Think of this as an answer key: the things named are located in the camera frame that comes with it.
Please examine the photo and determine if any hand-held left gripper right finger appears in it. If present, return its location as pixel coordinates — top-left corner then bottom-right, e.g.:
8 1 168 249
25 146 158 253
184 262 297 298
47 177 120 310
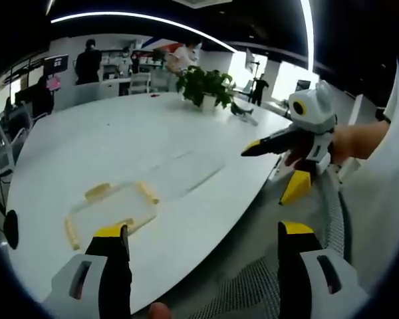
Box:
277 220 370 319

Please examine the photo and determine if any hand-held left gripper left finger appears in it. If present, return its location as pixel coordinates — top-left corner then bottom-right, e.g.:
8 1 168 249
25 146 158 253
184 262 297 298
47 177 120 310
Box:
41 224 134 319

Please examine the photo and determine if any person's right hand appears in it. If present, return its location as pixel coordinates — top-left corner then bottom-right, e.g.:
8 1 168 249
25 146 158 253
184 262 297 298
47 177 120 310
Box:
284 125 352 167

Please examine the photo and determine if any person's left hand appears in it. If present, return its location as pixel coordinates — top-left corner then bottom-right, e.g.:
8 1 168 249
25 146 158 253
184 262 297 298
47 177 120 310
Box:
148 302 172 319

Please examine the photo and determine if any grey mesh office chair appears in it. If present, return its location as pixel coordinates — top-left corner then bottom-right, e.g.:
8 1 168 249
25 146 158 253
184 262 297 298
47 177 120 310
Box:
191 165 355 319

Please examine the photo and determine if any dark grey tool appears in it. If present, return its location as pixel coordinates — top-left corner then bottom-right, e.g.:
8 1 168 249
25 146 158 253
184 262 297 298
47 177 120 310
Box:
230 101 259 126

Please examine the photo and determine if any person's white shirt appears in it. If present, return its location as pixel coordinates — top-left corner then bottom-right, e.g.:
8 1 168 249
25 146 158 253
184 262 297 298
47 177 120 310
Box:
344 61 399 300

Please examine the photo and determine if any green potted plant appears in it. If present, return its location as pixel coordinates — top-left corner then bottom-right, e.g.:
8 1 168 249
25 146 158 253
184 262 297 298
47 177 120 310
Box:
175 64 237 112

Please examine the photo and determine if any black round object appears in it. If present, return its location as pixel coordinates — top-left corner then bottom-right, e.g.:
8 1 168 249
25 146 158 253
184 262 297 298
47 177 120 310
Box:
3 209 20 251

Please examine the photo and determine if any white chair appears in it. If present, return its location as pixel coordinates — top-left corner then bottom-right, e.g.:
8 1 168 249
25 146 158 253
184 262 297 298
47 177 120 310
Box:
128 72 152 96

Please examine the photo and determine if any long ceiling light strip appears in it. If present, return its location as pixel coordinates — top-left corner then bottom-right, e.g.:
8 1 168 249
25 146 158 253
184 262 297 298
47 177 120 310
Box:
50 11 237 54

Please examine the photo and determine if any black monitor screen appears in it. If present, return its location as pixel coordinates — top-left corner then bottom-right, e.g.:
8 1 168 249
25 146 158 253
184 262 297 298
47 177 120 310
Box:
44 54 70 73

